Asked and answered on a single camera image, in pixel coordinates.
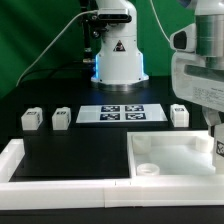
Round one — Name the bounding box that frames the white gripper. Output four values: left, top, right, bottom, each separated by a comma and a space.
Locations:
171, 52, 224, 138

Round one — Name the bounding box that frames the white square tabletop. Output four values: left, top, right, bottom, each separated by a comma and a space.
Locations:
127, 131, 215, 177

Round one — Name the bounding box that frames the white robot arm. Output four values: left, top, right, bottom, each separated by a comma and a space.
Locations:
92, 0, 224, 137

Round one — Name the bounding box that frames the white AprilTag marker sheet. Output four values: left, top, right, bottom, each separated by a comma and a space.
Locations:
76, 104, 167, 123

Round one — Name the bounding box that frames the white U-shaped obstacle fence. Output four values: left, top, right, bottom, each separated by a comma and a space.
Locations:
0, 139, 224, 210

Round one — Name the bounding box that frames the black camera on robot base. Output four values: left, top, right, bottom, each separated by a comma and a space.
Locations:
97, 8, 131, 23

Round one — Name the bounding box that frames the black camera stand pole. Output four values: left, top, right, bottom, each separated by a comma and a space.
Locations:
79, 0, 96, 62

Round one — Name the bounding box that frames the grey cable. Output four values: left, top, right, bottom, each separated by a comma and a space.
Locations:
15, 9, 100, 87

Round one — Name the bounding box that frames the black cable on table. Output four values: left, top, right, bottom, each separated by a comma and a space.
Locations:
19, 59, 98, 84

